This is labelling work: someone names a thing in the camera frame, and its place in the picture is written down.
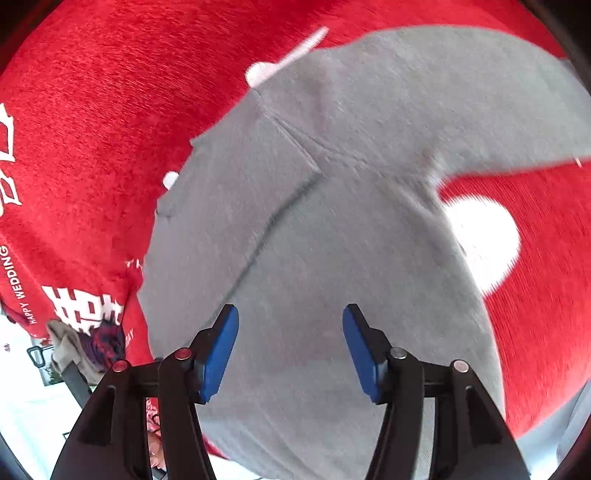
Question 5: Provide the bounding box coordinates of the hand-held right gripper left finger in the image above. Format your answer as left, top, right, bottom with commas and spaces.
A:
50, 304, 240, 480

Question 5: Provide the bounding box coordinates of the grey-brown crumpled cloth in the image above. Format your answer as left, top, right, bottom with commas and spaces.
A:
46, 320, 95, 386

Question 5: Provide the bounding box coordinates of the red printed blanket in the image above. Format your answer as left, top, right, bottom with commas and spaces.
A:
0, 0, 591, 460

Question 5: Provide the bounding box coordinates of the dark red patterned cloth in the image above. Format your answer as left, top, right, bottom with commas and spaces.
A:
79, 320, 127, 371

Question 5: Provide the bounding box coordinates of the grey cloth garment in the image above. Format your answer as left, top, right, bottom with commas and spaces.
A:
136, 25, 591, 480

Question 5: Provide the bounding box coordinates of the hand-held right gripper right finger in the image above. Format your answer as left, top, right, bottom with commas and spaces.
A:
342, 303, 532, 480

